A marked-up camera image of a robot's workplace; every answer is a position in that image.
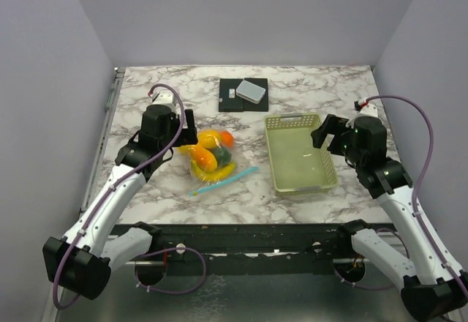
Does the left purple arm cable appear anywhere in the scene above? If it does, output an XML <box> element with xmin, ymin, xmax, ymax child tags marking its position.
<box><xmin>52</xmin><ymin>83</ymin><xmax>184</xmax><ymax>309</ymax></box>

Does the yellow banana bunch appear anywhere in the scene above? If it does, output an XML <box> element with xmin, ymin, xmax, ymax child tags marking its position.
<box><xmin>191</xmin><ymin>161</ymin><xmax>237</xmax><ymax>183</ymax></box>

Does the black metal base rail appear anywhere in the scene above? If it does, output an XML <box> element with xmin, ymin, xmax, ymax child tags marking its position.
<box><xmin>131</xmin><ymin>223</ymin><xmax>358</xmax><ymax>276</ymax></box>

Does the pale green plastic basket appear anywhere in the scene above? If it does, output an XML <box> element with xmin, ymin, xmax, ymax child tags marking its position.
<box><xmin>264</xmin><ymin>113</ymin><xmax>339</xmax><ymax>196</ymax></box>

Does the grey white small box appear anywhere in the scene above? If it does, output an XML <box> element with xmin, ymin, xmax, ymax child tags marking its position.
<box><xmin>235</xmin><ymin>80</ymin><xmax>266</xmax><ymax>105</ymax></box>

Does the clear zip top bag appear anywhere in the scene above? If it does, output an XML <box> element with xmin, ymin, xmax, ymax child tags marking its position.
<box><xmin>178</xmin><ymin>129</ymin><xmax>260</xmax><ymax>197</ymax></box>

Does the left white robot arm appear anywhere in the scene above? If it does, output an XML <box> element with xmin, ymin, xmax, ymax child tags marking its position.
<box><xmin>42</xmin><ymin>105</ymin><xmax>197</xmax><ymax>300</ymax></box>

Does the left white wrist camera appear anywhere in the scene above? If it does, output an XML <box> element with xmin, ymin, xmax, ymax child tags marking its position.
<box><xmin>148</xmin><ymin>90</ymin><xmax>177</xmax><ymax>113</ymax></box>

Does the black flat box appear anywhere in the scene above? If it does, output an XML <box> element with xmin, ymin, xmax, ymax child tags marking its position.
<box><xmin>218</xmin><ymin>78</ymin><xmax>269</xmax><ymax>113</ymax></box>

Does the yellow orange mango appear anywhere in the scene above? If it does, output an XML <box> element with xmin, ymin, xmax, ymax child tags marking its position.
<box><xmin>178</xmin><ymin>144</ymin><xmax>218</xmax><ymax>172</ymax></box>

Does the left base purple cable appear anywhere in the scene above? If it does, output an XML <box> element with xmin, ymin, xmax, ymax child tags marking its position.
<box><xmin>134</xmin><ymin>247</ymin><xmax>206</xmax><ymax>296</ymax></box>

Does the green lime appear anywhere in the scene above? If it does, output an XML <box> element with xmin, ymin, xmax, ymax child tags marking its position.
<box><xmin>211</xmin><ymin>146</ymin><xmax>232</xmax><ymax>168</ymax></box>

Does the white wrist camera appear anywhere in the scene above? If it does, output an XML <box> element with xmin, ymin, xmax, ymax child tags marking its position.
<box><xmin>148</xmin><ymin>90</ymin><xmax>177</xmax><ymax>113</ymax></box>
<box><xmin>354</xmin><ymin>100</ymin><xmax>379</xmax><ymax>118</ymax></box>

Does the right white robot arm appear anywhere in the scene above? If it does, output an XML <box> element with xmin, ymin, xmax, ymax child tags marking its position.
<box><xmin>311</xmin><ymin>114</ymin><xmax>467</xmax><ymax>321</ymax></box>

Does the orange tangerine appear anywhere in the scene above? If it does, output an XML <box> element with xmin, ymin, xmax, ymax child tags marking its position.
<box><xmin>219</xmin><ymin>130</ymin><xmax>235</xmax><ymax>149</ymax></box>

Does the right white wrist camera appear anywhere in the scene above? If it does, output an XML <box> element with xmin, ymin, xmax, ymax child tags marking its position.
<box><xmin>354</xmin><ymin>100</ymin><xmax>379</xmax><ymax>118</ymax></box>

